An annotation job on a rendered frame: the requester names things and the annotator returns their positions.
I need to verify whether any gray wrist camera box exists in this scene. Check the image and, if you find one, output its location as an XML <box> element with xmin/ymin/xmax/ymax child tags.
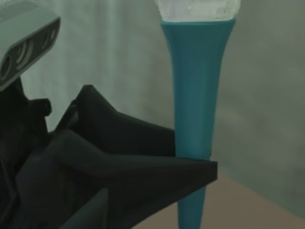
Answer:
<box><xmin>0</xmin><ymin>0</ymin><xmax>61</xmax><ymax>92</ymax></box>

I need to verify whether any teal plastic tube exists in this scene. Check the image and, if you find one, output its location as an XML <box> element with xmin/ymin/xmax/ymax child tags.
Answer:
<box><xmin>152</xmin><ymin>0</ymin><xmax>242</xmax><ymax>229</ymax></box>

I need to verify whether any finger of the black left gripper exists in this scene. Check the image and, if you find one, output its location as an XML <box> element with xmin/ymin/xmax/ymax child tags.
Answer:
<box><xmin>68</xmin><ymin>84</ymin><xmax>177</xmax><ymax>159</ymax></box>
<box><xmin>16</xmin><ymin>130</ymin><xmax>219</xmax><ymax>229</ymax></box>

